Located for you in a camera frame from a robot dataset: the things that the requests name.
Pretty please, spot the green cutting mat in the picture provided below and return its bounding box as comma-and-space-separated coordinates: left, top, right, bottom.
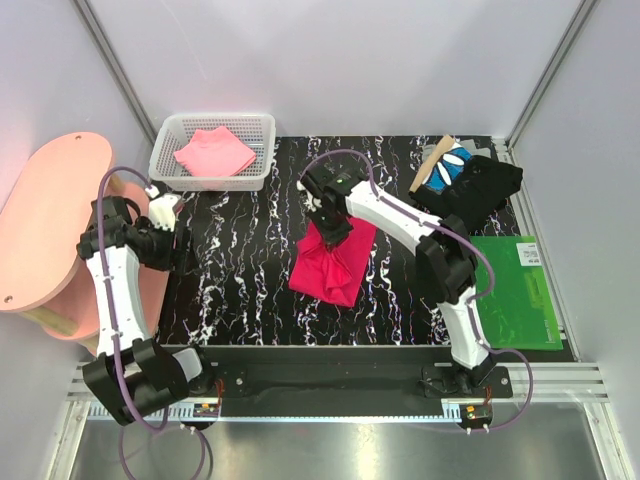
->
471, 236, 563, 351

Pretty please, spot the light pink folded t-shirt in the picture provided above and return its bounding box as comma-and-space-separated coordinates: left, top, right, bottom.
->
174, 126, 257, 178

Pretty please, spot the white slotted cable duct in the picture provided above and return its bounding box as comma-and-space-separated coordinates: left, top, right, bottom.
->
87, 402, 221, 422

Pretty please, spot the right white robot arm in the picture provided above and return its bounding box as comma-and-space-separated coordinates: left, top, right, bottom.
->
298, 166, 495, 397

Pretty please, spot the grey folded t-shirt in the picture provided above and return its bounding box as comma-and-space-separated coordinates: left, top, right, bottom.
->
421, 139, 493, 160

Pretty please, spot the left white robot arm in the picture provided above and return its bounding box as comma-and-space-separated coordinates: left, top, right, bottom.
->
76, 194, 216, 426

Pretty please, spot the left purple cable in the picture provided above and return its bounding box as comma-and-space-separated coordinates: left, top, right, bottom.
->
97, 167, 216, 479

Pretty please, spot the pink three-tier wooden shelf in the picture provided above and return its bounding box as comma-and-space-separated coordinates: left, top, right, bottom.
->
0, 131, 171, 359

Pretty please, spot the black folded t-shirt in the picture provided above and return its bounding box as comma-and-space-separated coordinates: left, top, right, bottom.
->
409, 156, 523, 232

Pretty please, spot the aluminium rail frame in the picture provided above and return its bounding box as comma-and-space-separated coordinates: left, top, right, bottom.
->
47, 362, 640, 480

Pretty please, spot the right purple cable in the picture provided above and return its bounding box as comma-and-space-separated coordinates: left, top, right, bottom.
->
298, 148, 536, 434

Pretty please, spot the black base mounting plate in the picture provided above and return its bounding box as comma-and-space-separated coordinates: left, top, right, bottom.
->
200, 346, 514, 422

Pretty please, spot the tan folded t-shirt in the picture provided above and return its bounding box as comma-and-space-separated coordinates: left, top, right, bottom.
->
409, 135, 456, 193

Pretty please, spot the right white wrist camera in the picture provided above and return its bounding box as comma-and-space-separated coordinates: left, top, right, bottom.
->
296, 180, 322, 211

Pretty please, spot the purple cable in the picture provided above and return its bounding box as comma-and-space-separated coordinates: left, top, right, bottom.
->
298, 148, 536, 434
97, 167, 216, 479

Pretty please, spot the white plastic mesh basket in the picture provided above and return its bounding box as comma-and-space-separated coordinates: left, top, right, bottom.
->
149, 113, 276, 191

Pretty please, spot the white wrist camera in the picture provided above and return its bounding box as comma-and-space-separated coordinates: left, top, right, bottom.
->
144, 185, 183, 232
296, 180, 322, 211

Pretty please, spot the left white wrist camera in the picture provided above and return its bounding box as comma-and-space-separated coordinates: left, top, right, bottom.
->
144, 185, 183, 232

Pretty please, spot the crimson red t-shirt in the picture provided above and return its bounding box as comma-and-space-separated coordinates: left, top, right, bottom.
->
289, 218, 377, 308

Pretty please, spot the blue white graphic t-shirt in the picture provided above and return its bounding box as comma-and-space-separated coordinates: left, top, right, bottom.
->
424, 147, 472, 194

